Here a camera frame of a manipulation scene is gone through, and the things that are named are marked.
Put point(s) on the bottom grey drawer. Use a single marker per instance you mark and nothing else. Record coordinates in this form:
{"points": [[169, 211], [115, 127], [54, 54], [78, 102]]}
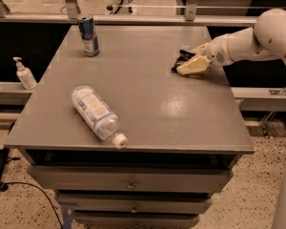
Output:
{"points": [[136, 220]]}

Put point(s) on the middle grey drawer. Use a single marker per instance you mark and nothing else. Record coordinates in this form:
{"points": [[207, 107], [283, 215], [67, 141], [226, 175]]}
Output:
{"points": [[134, 202]]}

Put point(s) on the grey drawer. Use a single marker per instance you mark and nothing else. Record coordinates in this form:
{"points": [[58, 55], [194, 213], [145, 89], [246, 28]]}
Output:
{"points": [[136, 220], [134, 202], [130, 179]]}

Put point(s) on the white pump sanitizer bottle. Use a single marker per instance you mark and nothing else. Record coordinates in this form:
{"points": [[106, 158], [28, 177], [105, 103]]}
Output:
{"points": [[24, 74]]}

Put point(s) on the metal railing frame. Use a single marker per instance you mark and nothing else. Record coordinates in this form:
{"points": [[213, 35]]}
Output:
{"points": [[200, 12]]}

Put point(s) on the blue silver energy drink can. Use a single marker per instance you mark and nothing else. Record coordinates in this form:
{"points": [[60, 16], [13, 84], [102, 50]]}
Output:
{"points": [[88, 34]]}

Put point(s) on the top grey drawer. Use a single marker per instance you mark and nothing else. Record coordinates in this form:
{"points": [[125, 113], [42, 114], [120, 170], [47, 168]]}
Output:
{"points": [[130, 179]]}

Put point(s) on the grey drawer cabinet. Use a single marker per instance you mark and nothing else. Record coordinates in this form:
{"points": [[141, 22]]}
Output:
{"points": [[171, 122]]}

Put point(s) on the clear blue-label plastic bottle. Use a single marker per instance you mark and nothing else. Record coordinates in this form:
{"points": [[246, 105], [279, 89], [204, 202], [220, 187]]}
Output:
{"points": [[98, 115]]}

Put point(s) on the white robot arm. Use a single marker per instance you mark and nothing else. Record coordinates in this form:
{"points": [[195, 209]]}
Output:
{"points": [[264, 41]]}

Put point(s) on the black stand leg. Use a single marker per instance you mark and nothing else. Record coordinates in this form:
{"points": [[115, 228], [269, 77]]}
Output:
{"points": [[0, 169]]}

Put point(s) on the metal bracket on rail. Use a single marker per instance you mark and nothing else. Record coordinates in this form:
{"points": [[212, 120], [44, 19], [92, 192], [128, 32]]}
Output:
{"points": [[284, 89]]}

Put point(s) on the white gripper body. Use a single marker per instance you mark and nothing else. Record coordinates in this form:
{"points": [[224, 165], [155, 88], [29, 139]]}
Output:
{"points": [[216, 52]]}

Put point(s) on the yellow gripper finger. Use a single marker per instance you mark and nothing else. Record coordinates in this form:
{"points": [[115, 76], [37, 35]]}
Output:
{"points": [[200, 49], [197, 64]]}

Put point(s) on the black rxbar chocolate wrapper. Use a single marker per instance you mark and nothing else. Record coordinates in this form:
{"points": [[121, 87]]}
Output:
{"points": [[184, 56]]}

